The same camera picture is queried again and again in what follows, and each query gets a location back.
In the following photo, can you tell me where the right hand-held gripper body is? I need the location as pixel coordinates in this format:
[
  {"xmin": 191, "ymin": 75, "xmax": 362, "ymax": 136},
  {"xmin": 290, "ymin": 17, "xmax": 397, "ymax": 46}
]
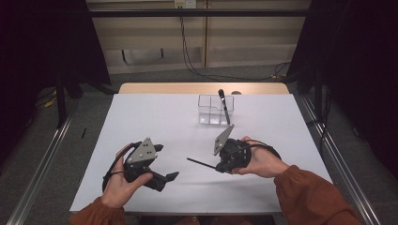
[{"xmin": 213, "ymin": 124, "xmax": 253, "ymax": 172}]

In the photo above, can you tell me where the black curtain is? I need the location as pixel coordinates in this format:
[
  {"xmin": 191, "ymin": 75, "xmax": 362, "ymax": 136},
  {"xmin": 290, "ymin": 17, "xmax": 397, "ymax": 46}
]
[
  {"xmin": 0, "ymin": 0, "xmax": 111, "ymax": 163},
  {"xmin": 285, "ymin": 0, "xmax": 398, "ymax": 181}
]

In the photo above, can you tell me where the white wall socket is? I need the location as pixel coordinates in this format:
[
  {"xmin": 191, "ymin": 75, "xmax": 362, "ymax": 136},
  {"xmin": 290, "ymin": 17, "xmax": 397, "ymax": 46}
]
[{"xmin": 174, "ymin": 0, "xmax": 197, "ymax": 9}]

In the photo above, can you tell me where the left hand-held gripper cable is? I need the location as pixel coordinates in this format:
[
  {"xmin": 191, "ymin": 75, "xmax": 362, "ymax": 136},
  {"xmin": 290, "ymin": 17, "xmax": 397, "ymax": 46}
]
[{"xmin": 101, "ymin": 142, "xmax": 142, "ymax": 192}]

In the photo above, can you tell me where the white table board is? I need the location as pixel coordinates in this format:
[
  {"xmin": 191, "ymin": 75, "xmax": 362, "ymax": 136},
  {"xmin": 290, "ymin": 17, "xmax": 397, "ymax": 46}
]
[{"xmin": 69, "ymin": 93, "xmax": 345, "ymax": 217}]

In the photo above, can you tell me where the black wall cable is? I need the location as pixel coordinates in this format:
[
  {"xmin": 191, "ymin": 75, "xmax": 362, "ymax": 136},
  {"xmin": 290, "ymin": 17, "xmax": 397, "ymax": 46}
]
[{"xmin": 178, "ymin": 6, "xmax": 290, "ymax": 83}]

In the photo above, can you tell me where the black stand post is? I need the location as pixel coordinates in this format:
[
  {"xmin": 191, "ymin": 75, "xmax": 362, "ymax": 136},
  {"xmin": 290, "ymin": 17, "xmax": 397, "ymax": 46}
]
[
  {"xmin": 314, "ymin": 67, "xmax": 324, "ymax": 123},
  {"xmin": 54, "ymin": 74, "xmax": 69, "ymax": 129}
]

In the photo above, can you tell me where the wooden table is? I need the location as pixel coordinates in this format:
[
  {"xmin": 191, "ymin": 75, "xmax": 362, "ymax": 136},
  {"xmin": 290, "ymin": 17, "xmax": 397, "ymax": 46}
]
[{"xmin": 117, "ymin": 82, "xmax": 290, "ymax": 96}]

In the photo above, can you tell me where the person's right hand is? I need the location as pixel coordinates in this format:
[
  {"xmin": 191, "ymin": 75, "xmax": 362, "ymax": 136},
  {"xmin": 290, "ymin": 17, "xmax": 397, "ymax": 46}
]
[{"xmin": 233, "ymin": 135, "xmax": 290, "ymax": 179}]

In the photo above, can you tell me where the aluminium floor rail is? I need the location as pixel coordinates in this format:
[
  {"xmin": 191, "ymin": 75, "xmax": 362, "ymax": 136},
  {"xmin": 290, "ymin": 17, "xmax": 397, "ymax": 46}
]
[
  {"xmin": 6, "ymin": 102, "xmax": 79, "ymax": 225},
  {"xmin": 299, "ymin": 95, "xmax": 381, "ymax": 225}
]

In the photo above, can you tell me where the hand-held gripper cable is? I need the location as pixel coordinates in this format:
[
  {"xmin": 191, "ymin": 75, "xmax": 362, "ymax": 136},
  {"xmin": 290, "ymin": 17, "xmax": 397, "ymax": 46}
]
[
  {"xmin": 243, "ymin": 139, "xmax": 283, "ymax": 160},
  {"xmin": 101, "ymin": 142, "xmax": 142, "ymax": 192}
]

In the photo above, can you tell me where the black horizontal bar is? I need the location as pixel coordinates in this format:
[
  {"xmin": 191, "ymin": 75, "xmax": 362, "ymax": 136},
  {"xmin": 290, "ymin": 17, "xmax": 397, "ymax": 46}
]
[{"xmin": 88, "ymin": 8, "xmax": 311, "ymax": 18}]

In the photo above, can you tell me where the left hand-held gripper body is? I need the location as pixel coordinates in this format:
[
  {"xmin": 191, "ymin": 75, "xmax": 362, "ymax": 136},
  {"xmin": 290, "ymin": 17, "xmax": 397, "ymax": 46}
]
[{"xmin": 124, "ymin": 137, "xmax": 167, "ymax": 192}]

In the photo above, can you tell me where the right hand-held gripper cable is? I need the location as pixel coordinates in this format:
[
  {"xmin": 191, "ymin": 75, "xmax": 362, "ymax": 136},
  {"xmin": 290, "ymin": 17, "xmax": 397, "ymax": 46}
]
[{"xmin": 243, "ymin": 139, "xmax": 283, "ymax": 160}]

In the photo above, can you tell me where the black makeup brush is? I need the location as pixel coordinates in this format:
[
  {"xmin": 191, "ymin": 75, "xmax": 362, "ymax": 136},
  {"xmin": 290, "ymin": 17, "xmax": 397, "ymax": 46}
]
[{"xmin": 218, "ymin": 88, "xmax": 232, "ymax": 126}]

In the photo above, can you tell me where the clear plastic organizer box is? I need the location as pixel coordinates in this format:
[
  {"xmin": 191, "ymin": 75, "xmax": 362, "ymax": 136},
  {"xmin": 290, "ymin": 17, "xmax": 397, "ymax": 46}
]
[{"xmin": 197, "ymin": 94, "xmax": 235, "ymax": 127}]

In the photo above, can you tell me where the person's left hand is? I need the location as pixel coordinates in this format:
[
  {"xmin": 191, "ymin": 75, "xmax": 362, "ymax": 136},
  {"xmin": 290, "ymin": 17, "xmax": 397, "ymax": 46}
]
[{"xmin": 100, "ymin": 143, "xmax": 154, "ymax": 210}]

